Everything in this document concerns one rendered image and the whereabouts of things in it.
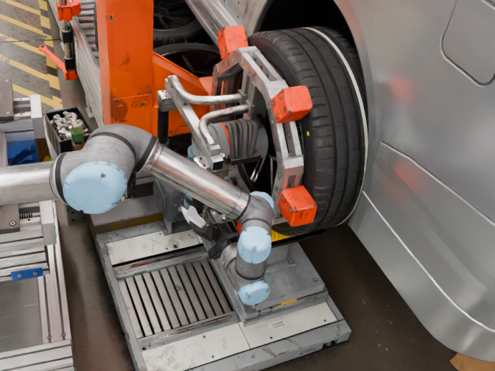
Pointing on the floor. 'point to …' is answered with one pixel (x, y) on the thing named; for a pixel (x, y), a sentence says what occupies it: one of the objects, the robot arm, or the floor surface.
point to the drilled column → (74, 215)
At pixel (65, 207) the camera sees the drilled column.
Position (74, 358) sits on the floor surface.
